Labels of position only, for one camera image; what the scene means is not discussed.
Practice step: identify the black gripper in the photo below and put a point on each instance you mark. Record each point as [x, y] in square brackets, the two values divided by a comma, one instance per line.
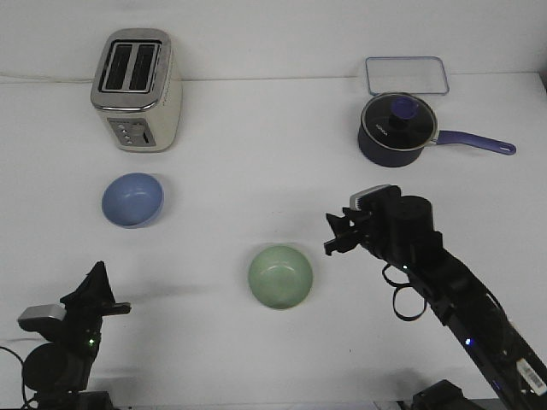
[86, 307]
[367, 227]

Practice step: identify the green bowl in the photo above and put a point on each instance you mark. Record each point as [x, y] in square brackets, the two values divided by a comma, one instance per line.
[280, 277]

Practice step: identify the blue bowl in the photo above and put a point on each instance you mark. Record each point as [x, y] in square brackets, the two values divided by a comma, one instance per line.
[133, 200]

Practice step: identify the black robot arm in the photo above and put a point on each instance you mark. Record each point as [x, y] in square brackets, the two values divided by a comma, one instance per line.
[58, 371]
[399, 230]

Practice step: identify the dark blue saucepan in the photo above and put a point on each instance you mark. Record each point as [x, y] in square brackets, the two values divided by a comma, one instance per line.
[391, 158]

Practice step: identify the glass pot lid blue knob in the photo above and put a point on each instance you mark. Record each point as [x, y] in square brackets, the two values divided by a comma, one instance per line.
[399, 121]

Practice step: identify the clear blue-rimmed container lid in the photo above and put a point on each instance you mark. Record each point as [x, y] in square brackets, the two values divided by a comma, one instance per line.
[419, 75]

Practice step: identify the cream and steel toaster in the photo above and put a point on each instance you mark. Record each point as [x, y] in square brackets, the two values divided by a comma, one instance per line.
[137, 91]

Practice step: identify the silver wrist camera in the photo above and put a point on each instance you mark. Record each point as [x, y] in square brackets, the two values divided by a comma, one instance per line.
[359, 200]
[41, 317]

